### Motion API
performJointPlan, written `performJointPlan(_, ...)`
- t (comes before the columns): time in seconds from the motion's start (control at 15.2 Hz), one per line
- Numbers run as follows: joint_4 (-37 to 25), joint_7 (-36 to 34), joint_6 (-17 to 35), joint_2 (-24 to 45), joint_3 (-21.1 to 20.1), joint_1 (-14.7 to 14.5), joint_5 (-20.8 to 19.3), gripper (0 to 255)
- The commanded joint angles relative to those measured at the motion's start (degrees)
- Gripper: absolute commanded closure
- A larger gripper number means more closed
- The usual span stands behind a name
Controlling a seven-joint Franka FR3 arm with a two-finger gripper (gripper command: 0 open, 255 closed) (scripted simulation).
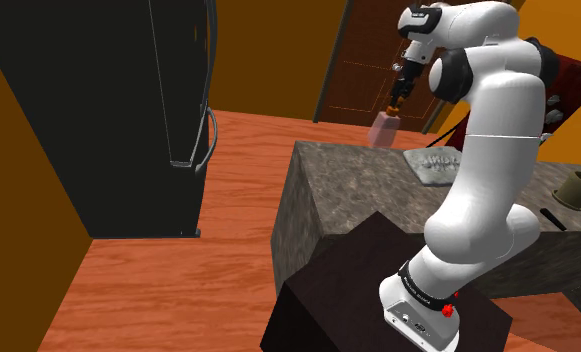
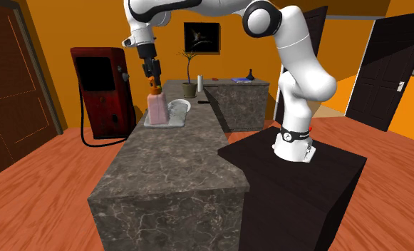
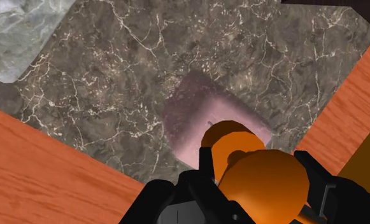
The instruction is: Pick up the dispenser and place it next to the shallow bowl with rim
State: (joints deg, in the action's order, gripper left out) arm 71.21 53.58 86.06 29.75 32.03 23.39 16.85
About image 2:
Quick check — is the white bowl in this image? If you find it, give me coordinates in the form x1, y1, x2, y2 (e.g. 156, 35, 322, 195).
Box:
167, 98, 192, 113

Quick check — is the dark robot stand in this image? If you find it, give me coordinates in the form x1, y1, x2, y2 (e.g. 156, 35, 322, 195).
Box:
217, 125, 368, 251

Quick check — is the marble counter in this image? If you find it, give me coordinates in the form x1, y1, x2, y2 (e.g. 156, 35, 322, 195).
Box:
87, 78, 271, 251

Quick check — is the dark framed wall picture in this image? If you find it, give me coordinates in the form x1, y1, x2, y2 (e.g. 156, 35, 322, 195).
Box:
183, 21, 221, 53

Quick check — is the potted bare twig plant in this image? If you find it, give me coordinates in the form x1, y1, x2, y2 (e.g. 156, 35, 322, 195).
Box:
177, 48, 200, 99

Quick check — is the grey marble tray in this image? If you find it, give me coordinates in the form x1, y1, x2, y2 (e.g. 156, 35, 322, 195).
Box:
143, 104, 188, 129

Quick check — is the pink soap dispenser bottle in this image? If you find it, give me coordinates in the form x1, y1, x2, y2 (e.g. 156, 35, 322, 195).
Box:
147, 78, 169, 126

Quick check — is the dark brown panel door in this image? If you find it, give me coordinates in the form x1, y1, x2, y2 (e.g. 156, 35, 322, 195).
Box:
0, 0, 63, 183

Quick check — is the black open door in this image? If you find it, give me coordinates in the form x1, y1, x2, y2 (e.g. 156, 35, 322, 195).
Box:
344, 10, 414, 133

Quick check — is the red arcade machine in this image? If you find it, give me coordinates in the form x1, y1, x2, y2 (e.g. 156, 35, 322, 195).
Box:
70, 46, 137, 148

